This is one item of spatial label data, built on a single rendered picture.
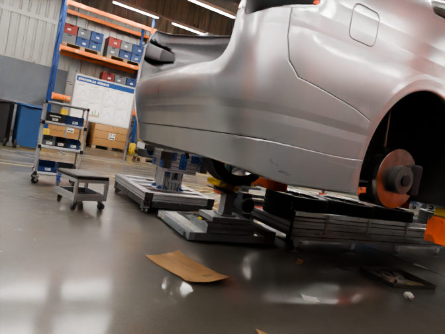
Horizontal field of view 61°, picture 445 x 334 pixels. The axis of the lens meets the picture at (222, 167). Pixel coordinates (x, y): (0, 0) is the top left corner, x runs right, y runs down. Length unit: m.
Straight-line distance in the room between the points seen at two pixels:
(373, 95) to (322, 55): 0.35
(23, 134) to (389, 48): 8.13
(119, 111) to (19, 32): 5.49
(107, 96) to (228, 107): 8.11
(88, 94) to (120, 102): 0.78
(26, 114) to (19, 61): 5.05
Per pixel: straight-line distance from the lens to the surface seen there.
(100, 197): 3.90
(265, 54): 1.56
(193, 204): 4.29
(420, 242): 5.08
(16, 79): 13.97
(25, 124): 9.16
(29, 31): 14.16
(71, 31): 13.19
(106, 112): 9.61
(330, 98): 1.66
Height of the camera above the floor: 0.84
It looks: 3 degrees down
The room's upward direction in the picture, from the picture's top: 11 degrees clockwise
